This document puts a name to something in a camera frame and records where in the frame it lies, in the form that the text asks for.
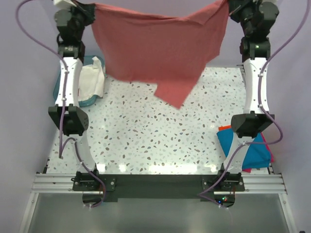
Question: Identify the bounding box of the blue folded t shirt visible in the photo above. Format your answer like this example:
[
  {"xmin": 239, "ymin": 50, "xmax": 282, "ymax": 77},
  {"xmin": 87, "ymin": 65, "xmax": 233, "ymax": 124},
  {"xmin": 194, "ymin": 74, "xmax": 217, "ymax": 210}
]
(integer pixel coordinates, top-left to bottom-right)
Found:
[{"xmin": 217, "ymin": 127, "xmax": 274, "ymax": 173}]

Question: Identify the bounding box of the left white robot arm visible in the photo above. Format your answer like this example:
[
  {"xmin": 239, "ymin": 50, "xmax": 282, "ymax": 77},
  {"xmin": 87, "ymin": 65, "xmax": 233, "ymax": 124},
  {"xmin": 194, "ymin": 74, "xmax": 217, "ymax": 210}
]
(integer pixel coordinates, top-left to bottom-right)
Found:
[{"xmin": 48, "ymin": 0, "xmax": 97, "ymax": 173}]

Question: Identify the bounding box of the aluminium frame rail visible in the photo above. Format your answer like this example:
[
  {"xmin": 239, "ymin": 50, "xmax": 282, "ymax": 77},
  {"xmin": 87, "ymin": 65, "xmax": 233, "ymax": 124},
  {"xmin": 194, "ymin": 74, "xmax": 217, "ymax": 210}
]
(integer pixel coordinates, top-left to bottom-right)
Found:
[{"xmin": 19, "ymin": 173, "xmax": 297, "ymax": 233}]

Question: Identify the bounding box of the teal plastic basket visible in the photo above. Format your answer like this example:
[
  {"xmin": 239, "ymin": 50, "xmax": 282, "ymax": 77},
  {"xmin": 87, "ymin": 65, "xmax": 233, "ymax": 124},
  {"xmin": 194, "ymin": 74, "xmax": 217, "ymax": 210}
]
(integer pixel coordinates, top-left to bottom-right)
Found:
[{"xmin": 52, "ymin": 55, "xmax": 105, "ymax": 107}]

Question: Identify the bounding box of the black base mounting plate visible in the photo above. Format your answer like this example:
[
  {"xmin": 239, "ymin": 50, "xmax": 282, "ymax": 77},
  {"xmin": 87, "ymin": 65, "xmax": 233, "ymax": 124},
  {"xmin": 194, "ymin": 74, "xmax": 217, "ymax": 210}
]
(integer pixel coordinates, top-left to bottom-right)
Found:
[{"xmin": 71, "ymin": 172, "xmax": 245, "ymax": 203}]

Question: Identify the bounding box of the salmon pink t shirt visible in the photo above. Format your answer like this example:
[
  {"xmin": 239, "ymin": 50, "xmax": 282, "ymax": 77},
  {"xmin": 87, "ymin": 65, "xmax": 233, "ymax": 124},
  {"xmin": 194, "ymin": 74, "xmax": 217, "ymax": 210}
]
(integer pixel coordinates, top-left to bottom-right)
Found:
[{"xmin": 91, "ymin": 0, "xmax": 229, "ymax": 108}]

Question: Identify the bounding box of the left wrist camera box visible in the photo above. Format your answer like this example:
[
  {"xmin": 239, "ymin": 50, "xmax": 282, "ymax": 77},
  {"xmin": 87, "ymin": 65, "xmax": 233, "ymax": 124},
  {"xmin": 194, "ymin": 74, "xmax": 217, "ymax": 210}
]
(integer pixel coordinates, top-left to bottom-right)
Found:
[{"xmin": 53, "ymin": 0, "xmax": 76, "ymax": 9}]

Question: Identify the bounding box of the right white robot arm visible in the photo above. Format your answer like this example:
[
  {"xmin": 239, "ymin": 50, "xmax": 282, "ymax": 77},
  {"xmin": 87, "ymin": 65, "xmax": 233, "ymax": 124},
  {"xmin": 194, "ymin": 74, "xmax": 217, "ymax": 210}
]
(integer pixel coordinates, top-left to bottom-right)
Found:
[{"xmin": 223, "ymin": 0, "xmax": 279, "ymax": 174}]

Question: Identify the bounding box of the orange folded t shirt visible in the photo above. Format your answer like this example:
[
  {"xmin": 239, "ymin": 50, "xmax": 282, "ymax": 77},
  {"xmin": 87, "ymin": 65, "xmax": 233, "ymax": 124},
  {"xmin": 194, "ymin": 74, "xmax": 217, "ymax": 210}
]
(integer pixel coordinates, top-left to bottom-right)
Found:
[{"xmin": 218, "ymin": 125, "xmax": 231, "ymax": 131}]

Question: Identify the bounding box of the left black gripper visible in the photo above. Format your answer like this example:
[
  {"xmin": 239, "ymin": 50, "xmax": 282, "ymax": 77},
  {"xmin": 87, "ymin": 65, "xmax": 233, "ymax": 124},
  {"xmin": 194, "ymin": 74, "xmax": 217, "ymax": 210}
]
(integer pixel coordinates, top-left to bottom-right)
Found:
[{"xmin": 65, "ymin": 0, "xmax": 96, "ymax": 41}]

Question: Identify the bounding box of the white t shirt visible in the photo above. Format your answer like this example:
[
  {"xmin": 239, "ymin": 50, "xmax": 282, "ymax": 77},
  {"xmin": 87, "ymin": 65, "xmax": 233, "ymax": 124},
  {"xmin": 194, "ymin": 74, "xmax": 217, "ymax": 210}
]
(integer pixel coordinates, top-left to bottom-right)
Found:
[{"xmin": 78, "ymin": 56, "xmax": 105, "ymax": 101}]

